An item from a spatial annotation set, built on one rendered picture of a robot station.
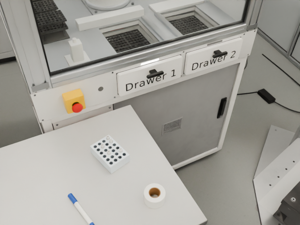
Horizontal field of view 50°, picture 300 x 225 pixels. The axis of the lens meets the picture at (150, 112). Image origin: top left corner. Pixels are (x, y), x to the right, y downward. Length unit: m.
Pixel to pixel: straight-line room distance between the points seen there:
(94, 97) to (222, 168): 1.13
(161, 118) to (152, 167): 0.48
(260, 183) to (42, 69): 0.84
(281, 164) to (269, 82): 1.66
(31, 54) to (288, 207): 0.92
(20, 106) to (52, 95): 1.40
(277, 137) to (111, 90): 1.40
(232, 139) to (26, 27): 1.64
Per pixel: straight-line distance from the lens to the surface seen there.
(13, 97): 2.71
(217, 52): 1.44
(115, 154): 1.16
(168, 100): 1.53
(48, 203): 1.12
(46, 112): 1.27
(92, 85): 1.25
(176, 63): 1.35
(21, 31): 1.07
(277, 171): 1.24
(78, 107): 1.20
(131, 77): 1.28
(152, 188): 1.07
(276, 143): 2.34
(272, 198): 1.17
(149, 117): 1.54
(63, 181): 1.16
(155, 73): 1.28
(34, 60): 1.12
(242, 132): 2.38
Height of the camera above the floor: 1.71
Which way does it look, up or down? 45 degrees down
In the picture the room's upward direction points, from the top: 1 degrees clockwise
